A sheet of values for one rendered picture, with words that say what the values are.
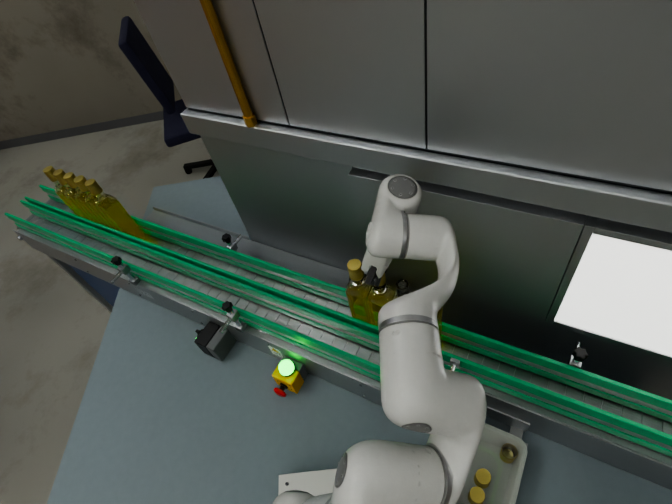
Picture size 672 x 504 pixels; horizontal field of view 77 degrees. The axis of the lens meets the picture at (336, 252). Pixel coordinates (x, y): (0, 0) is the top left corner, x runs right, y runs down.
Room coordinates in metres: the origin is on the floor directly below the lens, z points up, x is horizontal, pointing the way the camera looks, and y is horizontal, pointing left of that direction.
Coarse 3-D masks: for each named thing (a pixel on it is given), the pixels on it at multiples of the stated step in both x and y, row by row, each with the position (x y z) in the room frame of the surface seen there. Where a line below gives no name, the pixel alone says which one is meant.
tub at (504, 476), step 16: (496, 432) 0.26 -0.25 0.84; (480, 448) 0.25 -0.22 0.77; (496, 448) 0.24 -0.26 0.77; (480, 464) 0.22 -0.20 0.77; (496, 464) 0.21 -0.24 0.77; (512, 464) 0.20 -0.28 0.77; (496, 480) 0.18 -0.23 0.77; (512, 480) 0.16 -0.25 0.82; (464, 496) 0.16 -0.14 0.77; (496, 496) 0.15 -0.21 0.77; (512, 496) 0.13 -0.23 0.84
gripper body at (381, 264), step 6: (366, 252) 0.53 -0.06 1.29; (366, 258) 0.52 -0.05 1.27; (372, 258) 0.51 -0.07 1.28; (378, 258) 0.51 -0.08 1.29; (384, 258) 0.50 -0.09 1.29; (390, 258) 0.51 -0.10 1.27; (366, 264) 0.52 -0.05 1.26; (372, 264) 0.51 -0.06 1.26; (378, 264) 0.51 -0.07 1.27; (384, 264) 0.50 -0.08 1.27; (366, 270) 0.52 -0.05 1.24; (378, 270) 0.51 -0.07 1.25; (384, 270) 0.51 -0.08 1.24; (378, 276) 0.51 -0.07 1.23
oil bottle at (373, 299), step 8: (392, 288) 0.57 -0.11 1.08; (368, 296) 0.56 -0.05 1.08; (376, 296) 0.55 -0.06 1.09; (384, 296) 0.55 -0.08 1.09; (392, 296) 0.55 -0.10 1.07; (368, 304) 0.56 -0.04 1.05; (376, 304) 0.54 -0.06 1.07; (384, 304) 0.53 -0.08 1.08; (376, 312) 0.55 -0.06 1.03; (376, 320) 0.55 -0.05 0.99
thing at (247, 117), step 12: (204, 0) 0.89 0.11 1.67; (204, 12) 0.90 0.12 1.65; (216, 24) 0.89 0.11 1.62; (216, 36) 0.89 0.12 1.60; (228, 48) 0.90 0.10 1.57; (228, 60) 0.89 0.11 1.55; (228, 72) 0.89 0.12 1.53; (240, 84) 0.89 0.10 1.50; (240, 96) 0.89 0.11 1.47; (252, 120) 0.89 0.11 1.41
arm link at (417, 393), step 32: (384, 352) 0.26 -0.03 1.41; (416, 352) 0.24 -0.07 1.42; (384, 384) 0.22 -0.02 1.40; (416, 384) 0.20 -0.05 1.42; (448, 384) 0.20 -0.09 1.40; (480, 384) 0.20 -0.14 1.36; (416, 416) 0.17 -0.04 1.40; (448, 416) 0.16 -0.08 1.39; (480, 416) 0.16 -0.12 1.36; (448, 448) 0.15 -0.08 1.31; (448, 480) 0.11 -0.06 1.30
